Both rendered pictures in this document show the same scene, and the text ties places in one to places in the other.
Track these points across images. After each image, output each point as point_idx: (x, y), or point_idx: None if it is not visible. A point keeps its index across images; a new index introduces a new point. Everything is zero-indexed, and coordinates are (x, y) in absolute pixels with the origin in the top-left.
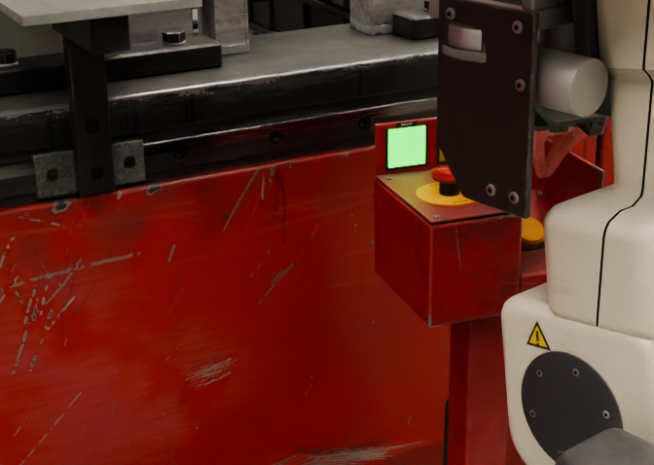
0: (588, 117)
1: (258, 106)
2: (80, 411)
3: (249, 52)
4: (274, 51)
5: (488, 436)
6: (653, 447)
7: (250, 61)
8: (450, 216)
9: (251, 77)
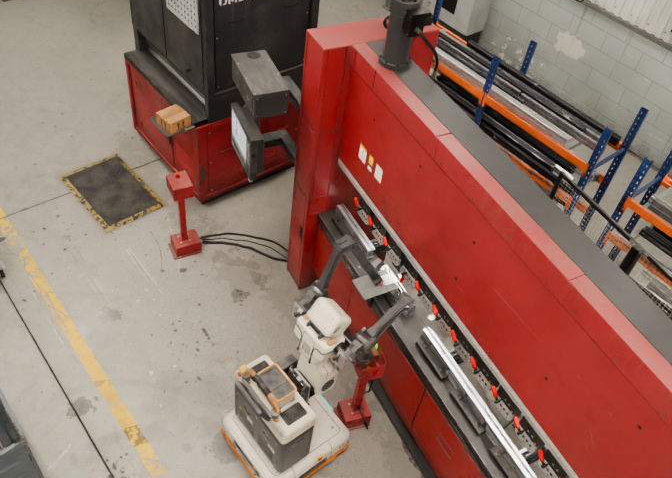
0: (358, 359)
1: None
2: (362, 323)
3: (406, 317)
4: (406, 321)
5: (358, 382)
6: (291, 362)
7: (398, 317)
8: None
9: None
